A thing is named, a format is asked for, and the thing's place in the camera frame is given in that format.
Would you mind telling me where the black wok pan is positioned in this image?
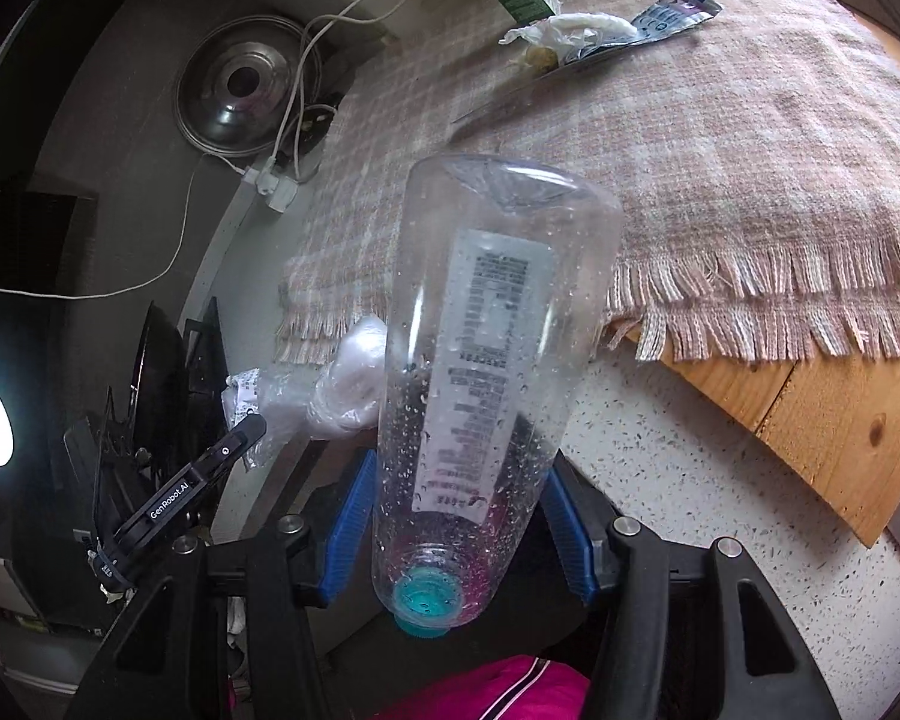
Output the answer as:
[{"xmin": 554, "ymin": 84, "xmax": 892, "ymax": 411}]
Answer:
[{"xmin": 92, "ymin": 299, "xmax": 227, "ymax": 542}]

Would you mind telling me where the steel pot lid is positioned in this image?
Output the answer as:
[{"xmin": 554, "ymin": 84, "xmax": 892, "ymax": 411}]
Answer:
[{"xmin": 173, "ymin": 15, "xmax": 322, "ymax": 160}]

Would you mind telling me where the white power strip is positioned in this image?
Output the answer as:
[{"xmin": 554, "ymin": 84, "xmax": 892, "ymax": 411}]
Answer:
[{"xmin": 242, "ymin": 160, "xmax": 301, "ymax": 215}]

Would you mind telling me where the wooden board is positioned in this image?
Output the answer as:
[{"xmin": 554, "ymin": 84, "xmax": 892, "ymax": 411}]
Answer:
[{"xmin": 611, "ymin": 0, "xmax": 900, "ymax": 543}]

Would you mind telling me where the white power cable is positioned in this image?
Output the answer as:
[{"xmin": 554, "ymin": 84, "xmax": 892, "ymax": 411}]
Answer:
[{"xmin": 269, "ymin": 0, "xmax": 452, "ymax": 182}]

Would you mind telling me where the thin white charger cable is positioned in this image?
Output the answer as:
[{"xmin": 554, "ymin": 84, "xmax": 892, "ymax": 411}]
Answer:
[{"xmin": 0, "ymin": 156, "xmax": 250, "ymax": 302}]

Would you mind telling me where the pink plaid cloth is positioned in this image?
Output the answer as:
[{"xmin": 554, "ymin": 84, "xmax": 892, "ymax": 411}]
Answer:
[{"xmin": 274, "ymin": 0, "xmax": 900, "ymax": 366}]

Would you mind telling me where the black dish with scraps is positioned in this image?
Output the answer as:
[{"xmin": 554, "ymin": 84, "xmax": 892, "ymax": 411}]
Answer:
[{"xmin": 286, "ymin": 93, "xmax": 343, "ymax": 184}]

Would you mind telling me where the clear plastic water bottle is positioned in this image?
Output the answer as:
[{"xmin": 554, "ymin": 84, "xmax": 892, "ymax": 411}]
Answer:
[{"xmin": 372, "ymin": 154, "xmax": 622, "ymax": 639}]

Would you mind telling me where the ginger piece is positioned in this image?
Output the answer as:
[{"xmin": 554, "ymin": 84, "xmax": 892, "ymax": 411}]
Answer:
[{"xmin": 518, "ymin": 46, "xmax": 559, "ymax": 76}]

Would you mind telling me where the clear plastic bag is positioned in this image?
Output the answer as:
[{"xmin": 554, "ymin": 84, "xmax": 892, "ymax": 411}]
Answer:
[{"xmin": 221, "ymin": 316, "xmax": 386, "ymax": 470}]

